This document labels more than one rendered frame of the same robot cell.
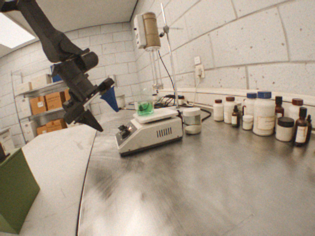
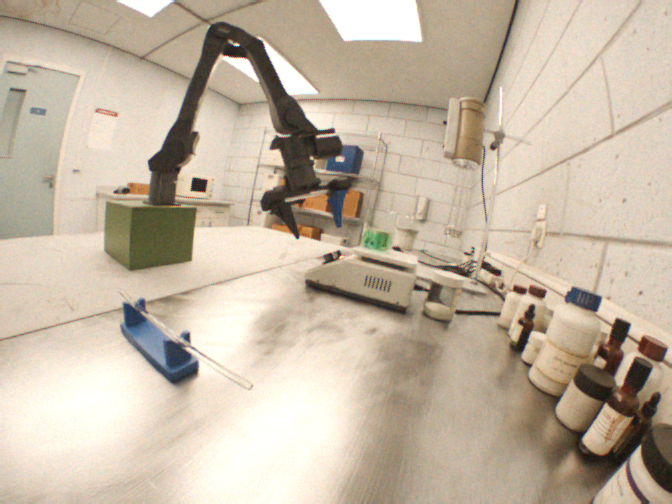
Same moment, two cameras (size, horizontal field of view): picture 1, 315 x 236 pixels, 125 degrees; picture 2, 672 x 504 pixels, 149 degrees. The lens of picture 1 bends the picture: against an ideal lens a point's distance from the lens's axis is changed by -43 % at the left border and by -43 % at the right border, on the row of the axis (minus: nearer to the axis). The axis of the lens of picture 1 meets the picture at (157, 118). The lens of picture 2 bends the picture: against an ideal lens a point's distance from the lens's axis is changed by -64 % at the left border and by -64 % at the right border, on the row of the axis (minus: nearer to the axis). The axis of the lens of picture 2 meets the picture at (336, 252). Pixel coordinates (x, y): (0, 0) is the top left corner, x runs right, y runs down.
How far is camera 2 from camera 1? 0.20 m
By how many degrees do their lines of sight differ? 35
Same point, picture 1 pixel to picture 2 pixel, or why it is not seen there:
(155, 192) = (271, 322)
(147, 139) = (348, 280)
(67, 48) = (294, 121)
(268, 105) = (575, 322)
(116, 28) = not seen: hidden behind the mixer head
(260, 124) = (542, 359)
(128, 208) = (230, 312)
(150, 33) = (465, 136)
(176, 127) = (401, 286)
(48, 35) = (275, 98)
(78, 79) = (296, 163)
